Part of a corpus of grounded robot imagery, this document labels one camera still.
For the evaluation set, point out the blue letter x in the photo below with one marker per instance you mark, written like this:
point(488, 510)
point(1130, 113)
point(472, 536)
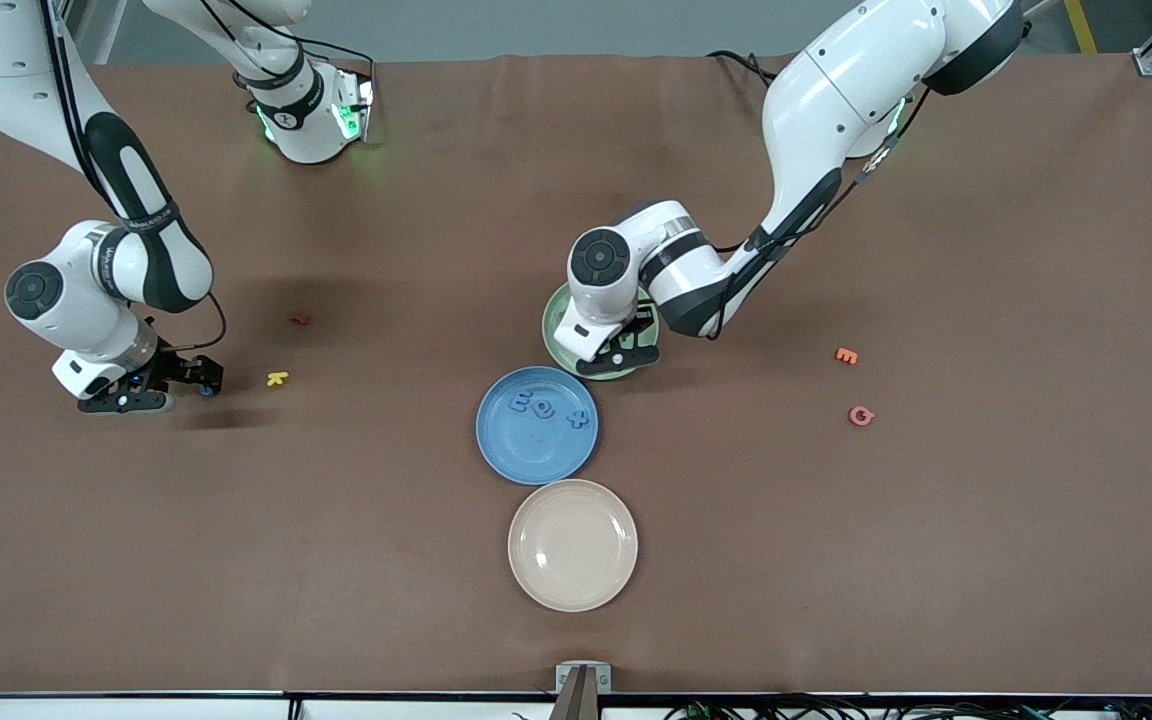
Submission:
point(581, 420)

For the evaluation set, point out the blue letter a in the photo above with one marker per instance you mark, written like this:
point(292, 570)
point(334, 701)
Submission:
point(535, 408)

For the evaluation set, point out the blue letter E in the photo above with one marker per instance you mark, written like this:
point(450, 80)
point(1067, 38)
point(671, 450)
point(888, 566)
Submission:
point(518, 402)

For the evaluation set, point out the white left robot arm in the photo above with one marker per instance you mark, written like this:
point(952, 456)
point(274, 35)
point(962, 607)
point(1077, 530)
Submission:
point(836, 90)

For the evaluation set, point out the yellow letter k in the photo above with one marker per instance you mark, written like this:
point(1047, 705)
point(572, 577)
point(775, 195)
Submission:
point(277, 378)

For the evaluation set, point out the green round plate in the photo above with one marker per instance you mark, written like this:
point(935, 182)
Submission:
point(554, 335)

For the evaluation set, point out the blue round plate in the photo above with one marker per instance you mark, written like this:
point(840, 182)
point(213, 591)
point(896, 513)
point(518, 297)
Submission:
point(526, 455)

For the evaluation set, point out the brown table mat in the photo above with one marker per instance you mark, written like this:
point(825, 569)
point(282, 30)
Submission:
point(136, 550)

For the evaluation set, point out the orange letter E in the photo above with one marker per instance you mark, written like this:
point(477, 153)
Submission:
point(845, 355)

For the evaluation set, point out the beige round plate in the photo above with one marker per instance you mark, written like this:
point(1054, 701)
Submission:
point(572, 545)

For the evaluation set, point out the pink letter Q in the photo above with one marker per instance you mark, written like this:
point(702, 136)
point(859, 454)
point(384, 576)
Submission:
point(852, 415)

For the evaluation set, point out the white table edge rail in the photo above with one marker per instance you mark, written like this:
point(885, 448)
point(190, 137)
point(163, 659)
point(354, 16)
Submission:
point(86, 710)

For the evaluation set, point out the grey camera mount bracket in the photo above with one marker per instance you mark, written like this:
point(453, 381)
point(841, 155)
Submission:
point(583, 690)

